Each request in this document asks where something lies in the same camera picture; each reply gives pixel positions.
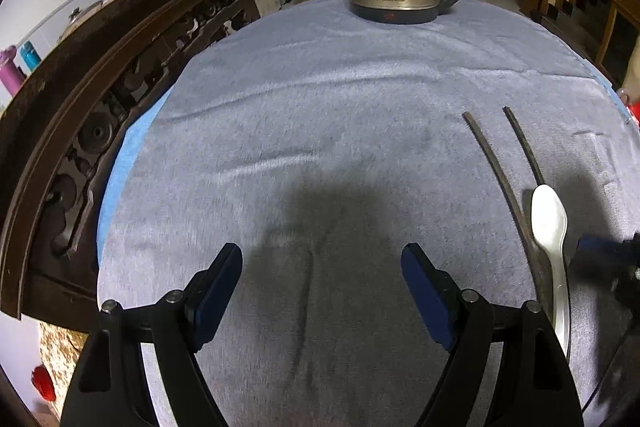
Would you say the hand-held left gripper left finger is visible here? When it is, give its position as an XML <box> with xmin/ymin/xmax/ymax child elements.
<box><xmin>60</xmin><ymin>243</ymin><xmax>244</xmax><ymax>427</ymax></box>

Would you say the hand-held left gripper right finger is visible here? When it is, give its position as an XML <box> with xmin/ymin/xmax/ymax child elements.
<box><xmin>401</xmin><ymin>243</ymin><xmax>583</xmax><ymax>427</ymax></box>

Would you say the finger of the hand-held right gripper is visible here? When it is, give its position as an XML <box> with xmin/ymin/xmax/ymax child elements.
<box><xmin>569</xmin><ymin>249</ymin><xmax>640</xmax><ymax>308</ymax></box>
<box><xmin>575</xmin><ymin>231</ymin><xmax>640</xmax><ymax>255</ymax></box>

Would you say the white spoon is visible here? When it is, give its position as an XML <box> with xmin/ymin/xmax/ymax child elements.
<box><xmin>530</xmin><ymin>184</ymin><xmax>573</xmax><ymax>358</ymax></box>

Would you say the dark chopstick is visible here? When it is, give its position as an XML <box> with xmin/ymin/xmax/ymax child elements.
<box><xmin>461</xmin><ymin>111</ymin><xmax>556</xmax><ymax>315</ymax></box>
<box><xmin>501</xmin><ymin>106</ymin><xmax>548</xmax><ymax>188</ymax></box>

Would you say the yellow patterned rug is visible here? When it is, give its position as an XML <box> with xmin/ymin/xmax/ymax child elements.
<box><xmin>39</xmin><ymin>321</ymin><xmax>88</xmax><ymax>408</ymax></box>

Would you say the blue tablecloth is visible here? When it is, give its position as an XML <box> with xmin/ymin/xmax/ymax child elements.
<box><xmin>96</xmin><ymin>52</ymin><xmax>633</xmax><ymax>258</ymax></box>

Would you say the red round object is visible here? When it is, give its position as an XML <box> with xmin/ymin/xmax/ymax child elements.
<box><xmin>31</xmin><ymin>364</ymin><xmax>57</xmax><ymax>400</ymax></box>

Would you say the grey tablecloth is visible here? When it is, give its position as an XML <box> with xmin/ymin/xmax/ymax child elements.
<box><xmin>97</xmin><ymin>0</ymin><xmax>640</xmax><ymax>427</ymax></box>

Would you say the carved wooden sideboard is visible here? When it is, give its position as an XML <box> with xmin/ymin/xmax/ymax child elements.
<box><xmin>0</xmin><ymin>0</ymin><xmax>263</xmax><ymax>320</ymax></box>

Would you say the pink bottle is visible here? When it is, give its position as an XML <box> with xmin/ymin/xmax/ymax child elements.
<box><xmin>0</xmin><ymin>47</ymin><xmax>26</xmax><ymax>95</ymax></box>

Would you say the blue bottle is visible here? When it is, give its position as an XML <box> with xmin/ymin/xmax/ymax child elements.
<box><xmin>17</xmin><ymin>41</ymin><xmax>41</xmax><ymax>72</ymax></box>

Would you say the pot with glass lid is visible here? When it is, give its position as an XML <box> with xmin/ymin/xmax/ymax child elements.
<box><xmin>59</xmin><ymin>4</ymin><xmax>103</xmax><ymax>40</ymax></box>

